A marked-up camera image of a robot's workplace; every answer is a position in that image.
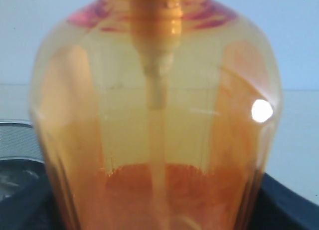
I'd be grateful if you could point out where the steel mesh strainer basket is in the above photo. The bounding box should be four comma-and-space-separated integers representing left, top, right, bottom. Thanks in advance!
0, 120, 43, 162

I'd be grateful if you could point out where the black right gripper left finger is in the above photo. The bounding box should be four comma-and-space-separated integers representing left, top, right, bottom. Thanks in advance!
0, 159, 54, 230

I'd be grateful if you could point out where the orange pump soap bottle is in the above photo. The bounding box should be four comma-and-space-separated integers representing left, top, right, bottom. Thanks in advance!
29, 0, 282, 230

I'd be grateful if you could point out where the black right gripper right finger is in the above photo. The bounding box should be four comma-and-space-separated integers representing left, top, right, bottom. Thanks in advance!
256, 174, 319, 230

